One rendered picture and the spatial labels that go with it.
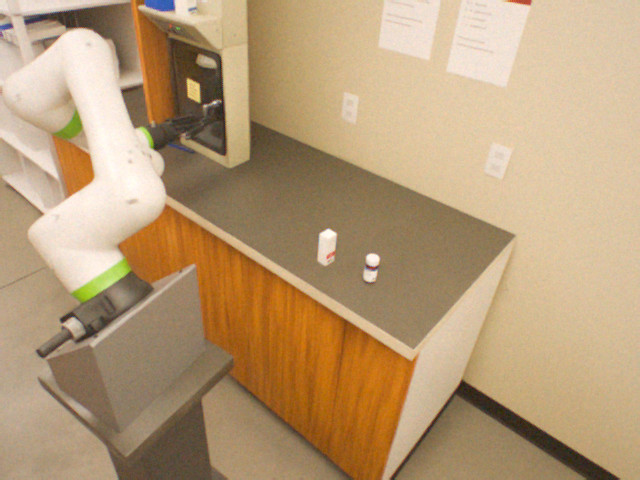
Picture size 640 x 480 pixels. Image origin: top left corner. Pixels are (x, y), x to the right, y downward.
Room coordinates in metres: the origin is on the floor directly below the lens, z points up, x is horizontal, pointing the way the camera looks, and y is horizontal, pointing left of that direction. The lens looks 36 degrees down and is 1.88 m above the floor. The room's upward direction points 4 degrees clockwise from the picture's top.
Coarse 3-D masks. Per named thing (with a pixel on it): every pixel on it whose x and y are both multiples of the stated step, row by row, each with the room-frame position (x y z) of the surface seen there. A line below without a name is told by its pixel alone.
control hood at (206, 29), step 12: (144, 12) 1.79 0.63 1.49; (156, 12) 1.73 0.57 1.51; (168, 12) 1.73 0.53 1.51; (156, 24) 1.83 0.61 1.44; (180, 24) 1.67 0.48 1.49; (192, 24) 1.61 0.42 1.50; (204, 24) 1.63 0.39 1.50; (216, 24) 1.67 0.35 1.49; (192, 36) 1.70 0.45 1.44; (204, 36) 1.63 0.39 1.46; (216, 36) 1.67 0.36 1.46; (216, 48) 1.67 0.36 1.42
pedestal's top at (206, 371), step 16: (208, 352) 0.76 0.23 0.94; (224, 352) 0.76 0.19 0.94; (48, 368) 0.68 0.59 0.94; (192, 368) 0.71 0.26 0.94; (208, 368) 0.71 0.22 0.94; (224, 368) 0.72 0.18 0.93; (48, 384) 0.64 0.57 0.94; (176, 384) 0.66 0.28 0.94; (192, 384) 0.67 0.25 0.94; (208, 384) 0.68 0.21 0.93; (64, 400) 0.60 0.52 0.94; (160, 400) 0.62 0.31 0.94; (176, 400) 0.62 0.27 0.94; (192, 400) 0.63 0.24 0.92; (80, 416) 0.57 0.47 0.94; (96, 416) 0.57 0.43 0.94; (144, 416) 0.58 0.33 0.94; (160, 416) 0.58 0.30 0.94; (176, 416) 0.59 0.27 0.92; (96, 432) 0.54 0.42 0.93; (112, 432) 0.54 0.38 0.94; (128, 432) 0.54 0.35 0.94; (144, 432) 0.54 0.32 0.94; (160, 432) 0.56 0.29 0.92; (112, 448) 0.51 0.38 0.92; (128, 448) 0.50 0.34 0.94; (144, 448) 0.52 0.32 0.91; (128, 464) 0.49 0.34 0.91
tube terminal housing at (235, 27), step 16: (208, 0) 1.73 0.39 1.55; (224, 0) 1.70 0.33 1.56; (240, 0) 1.76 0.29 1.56; (224, 16) 1.70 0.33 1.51; (240, 16) 1.76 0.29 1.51; (224, 32) 1.70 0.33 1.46; (240, 32) 1.75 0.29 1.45; (208, 48) 1.74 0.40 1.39; (224, 48) 1.70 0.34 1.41; (240, 48) 1.75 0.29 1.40; (224, 64) 1.69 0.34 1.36; (240, 64) 1.75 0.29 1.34; (224, 80) 1.69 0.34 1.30; (240, 80) 1.75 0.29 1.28; (224, 96) 1.69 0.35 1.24; (240, 96) 1.75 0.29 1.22; (240, 112) 1.74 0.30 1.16; (240, 128) 1.74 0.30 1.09; (192, 144) 1.84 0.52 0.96; (240, 144) 1.74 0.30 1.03; (224, 160) 1.71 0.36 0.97; (240, 160) 1.74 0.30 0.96
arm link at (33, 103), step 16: (32, 64) 1.07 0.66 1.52; (16, 80) 1.05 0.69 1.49; (32, 80) 1.04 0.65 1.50; (16, 96) 1.03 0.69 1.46; (32, 96) 1.03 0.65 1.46; (48, 96) 1.04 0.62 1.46; (16, 112) 1.03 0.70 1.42; (32, 112) 1.03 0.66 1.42; (48, 112) 1.05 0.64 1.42; (64, 112) 1.08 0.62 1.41; (48, 128) 1.07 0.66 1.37; (64, 128) 1.09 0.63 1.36; (80, 128) 1.12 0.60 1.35
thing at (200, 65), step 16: (176, 48) 1.84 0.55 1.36; (192, 48) 1.78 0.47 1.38; (176, 64) 1.85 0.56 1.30; (192, 64) 1.79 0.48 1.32; (208, 64) 1.73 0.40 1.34; (176, 80) 1.86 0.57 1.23; (192, 80) 1.79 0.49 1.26; (208, 80) 1.73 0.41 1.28; (208, 96) 1.73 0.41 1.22; (192, 112) 1.80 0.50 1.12; (208, 112) 1.74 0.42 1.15; (208, 128) 1.74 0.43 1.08; (224, 128) 1.69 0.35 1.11; (208, 144) 1.75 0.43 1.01; (224, 144) 1.69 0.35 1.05
